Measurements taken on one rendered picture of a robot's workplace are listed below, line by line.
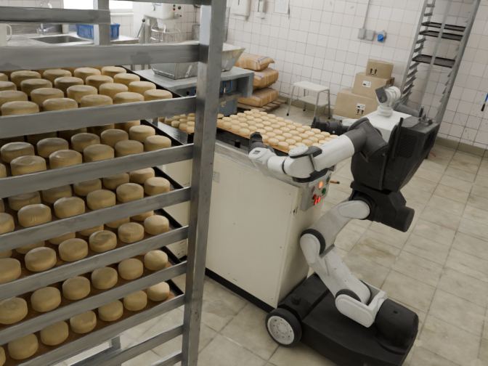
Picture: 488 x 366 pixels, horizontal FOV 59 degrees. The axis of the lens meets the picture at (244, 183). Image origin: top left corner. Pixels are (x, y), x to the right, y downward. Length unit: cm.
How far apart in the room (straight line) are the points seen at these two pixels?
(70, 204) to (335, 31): 556
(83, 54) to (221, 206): 179
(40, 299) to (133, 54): 47
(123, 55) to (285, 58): 584
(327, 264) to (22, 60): 187
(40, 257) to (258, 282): 173
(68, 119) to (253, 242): 175
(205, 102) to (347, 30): 539
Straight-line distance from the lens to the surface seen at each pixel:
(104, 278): 91
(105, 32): 114
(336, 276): 227
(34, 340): 95
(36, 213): 79
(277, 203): 213
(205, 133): 77
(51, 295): 89
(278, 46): 652
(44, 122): 68
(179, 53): 74
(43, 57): 65
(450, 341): 280
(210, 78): 75
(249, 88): 268
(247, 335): 241
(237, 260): 246
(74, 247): 85
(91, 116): 70
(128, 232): 88
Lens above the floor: 172
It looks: 26 degrees down
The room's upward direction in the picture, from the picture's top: 7 degrees clockwise
